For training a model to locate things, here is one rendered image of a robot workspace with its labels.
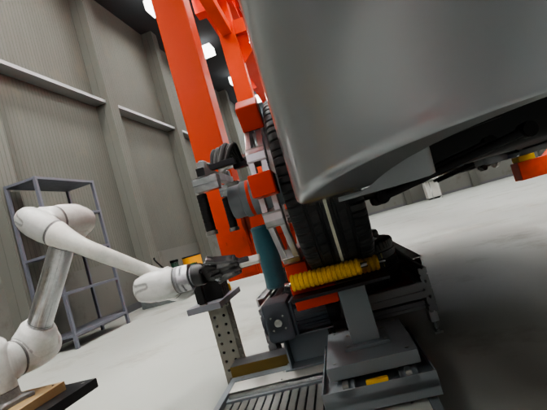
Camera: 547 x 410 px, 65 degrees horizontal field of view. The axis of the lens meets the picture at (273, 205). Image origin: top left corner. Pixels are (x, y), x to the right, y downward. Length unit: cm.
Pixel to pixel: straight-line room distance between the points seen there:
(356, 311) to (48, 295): 125
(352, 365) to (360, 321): 19
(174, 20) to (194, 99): 41
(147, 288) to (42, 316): 69
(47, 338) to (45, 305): 15
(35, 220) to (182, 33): 116
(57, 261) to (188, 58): 113
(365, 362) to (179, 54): 166
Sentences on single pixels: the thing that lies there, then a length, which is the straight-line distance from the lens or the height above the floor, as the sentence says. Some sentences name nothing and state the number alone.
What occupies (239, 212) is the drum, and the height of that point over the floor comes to 80.
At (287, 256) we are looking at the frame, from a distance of 149.
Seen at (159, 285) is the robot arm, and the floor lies 64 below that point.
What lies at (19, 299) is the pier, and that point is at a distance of 591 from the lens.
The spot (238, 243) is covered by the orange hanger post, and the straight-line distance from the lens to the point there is 209.
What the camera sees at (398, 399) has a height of 11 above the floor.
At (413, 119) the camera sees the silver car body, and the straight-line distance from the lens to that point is 64.
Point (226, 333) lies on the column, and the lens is 232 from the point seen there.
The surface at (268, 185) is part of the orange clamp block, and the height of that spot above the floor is 84.
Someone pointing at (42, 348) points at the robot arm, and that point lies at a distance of 214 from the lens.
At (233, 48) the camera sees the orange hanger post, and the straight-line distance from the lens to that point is 436.
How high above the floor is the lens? 71
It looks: 3 degrees up
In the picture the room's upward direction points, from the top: 16 degrees counter-clockwise
